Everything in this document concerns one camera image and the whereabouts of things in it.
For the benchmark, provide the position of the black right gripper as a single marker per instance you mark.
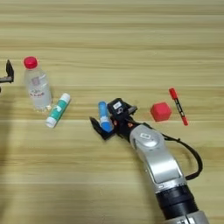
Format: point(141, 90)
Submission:
point(125, 127)

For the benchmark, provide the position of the green glue stick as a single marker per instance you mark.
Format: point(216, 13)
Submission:
point(58, 110)

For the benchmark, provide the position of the blue glue stick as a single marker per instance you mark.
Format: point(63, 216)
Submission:
point(104, 116)

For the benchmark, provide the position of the red and black marker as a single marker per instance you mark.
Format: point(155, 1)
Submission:
point(178, 106)

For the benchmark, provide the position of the red cube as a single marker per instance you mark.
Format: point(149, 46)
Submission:
point(161, 111)

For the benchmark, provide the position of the clear bottle with red cap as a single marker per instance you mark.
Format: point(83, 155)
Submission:
point(38, 87)

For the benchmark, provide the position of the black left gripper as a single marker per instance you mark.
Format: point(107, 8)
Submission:
point(3, 80)

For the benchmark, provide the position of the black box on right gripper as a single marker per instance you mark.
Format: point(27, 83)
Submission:
point(118, 106)

